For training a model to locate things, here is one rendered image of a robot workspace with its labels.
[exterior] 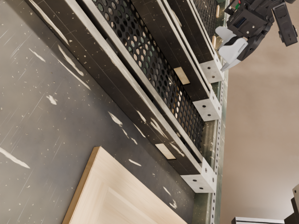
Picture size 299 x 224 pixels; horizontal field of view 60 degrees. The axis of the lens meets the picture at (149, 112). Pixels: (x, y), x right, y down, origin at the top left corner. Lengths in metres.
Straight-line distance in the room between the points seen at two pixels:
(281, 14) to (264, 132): 1.74
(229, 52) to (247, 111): 1.77
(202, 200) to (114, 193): 0.44
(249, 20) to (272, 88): 2.09
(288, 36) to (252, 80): 2.02
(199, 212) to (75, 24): 0.68
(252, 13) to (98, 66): 0.33
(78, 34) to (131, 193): 0.34
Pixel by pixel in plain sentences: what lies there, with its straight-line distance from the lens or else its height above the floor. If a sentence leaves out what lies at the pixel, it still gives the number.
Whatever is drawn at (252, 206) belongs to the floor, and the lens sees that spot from 1.96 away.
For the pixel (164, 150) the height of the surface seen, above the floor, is 1.12.
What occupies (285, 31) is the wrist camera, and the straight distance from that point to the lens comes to 0.65.
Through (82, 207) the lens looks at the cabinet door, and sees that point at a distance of 0.49.
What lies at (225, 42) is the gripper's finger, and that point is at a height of 1.34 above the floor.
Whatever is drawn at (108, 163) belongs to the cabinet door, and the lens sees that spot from 0.53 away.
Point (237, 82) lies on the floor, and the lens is 2.60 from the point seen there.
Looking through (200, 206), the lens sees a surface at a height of 0.89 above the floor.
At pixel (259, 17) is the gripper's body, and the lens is 0.60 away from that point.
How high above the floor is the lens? 1.75
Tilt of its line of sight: 52 degrees down
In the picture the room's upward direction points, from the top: straight up
